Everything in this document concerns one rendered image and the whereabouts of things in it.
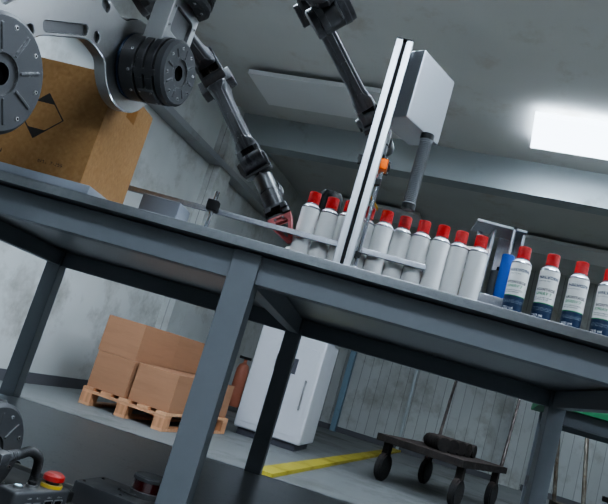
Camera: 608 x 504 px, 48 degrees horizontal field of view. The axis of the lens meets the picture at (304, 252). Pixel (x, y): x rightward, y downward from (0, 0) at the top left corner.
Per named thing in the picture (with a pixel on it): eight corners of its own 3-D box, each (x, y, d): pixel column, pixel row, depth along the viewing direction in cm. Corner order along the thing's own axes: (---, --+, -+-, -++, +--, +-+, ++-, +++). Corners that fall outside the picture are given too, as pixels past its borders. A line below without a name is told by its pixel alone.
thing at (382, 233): (378, 287, 181) (397, 216, 185) (378, 284, 176) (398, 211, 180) (359, 282, 182) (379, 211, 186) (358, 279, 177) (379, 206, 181)
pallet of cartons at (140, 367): (233, 437, 541) (257, 359, 553) (155, 431, 444) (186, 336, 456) (156, 409, 575) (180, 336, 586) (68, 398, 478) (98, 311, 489)
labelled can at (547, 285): (544, 334, 176) (561, 259, 180) (550, 332, 171) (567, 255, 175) (524, 328, 177) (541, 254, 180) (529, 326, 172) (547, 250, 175)
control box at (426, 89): (438, 145, 181) (455, 82, 185) (406, 116, 169) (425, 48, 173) (406, 146, 188) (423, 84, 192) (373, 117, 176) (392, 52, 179)
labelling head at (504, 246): (497, 327, 190) (518, 241, 195) (508, 323, 177) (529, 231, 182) (448, 314, 192) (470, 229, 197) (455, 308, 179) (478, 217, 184)
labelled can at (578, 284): (573, 342, 175) (589, 267, 179) (580, 340, 170) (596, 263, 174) (553, 336, 176) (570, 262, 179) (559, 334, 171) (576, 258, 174)
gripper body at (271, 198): (291, 216, 190) (281, 193, 192) (287, 206, 180) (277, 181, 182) (270, 225, 190) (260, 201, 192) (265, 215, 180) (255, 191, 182)
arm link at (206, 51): (191, 67, 217) (218, 51, 216) (208, 100, 213) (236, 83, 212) (123, -16, 175) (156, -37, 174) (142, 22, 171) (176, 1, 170)
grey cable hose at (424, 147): (413, 213, 174) (433, 139, 178) (414, 209, 171) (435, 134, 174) (400, 210, 175) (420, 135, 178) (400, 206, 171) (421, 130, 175)
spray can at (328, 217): (319, 272, 185) (339, 203, 189) (325, 271, 180) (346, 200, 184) (301, 266, 184) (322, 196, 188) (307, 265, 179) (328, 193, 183)
